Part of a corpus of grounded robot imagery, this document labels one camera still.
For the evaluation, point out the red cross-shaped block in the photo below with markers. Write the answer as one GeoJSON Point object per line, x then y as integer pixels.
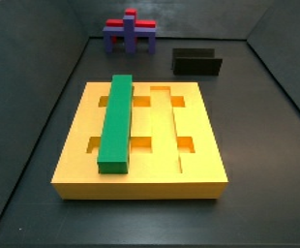
{"type": "Point", "coordinates": [130, 26]}

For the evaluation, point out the black angled bracket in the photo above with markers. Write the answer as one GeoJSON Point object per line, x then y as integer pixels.
{"type": "Point", "coordinates": [195, 62]}

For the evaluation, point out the purple cross-shaped block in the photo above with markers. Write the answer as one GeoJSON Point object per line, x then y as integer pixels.
{"type": "Point", "coordinates": [130, 43]}

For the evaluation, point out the green long block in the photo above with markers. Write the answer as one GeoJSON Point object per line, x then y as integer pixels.
{"type": "Point", "coordinates": [114, 152]}

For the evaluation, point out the yellow slotted board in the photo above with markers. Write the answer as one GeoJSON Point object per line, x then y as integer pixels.
{"type": "Point", "coordinates": [175, 162]}

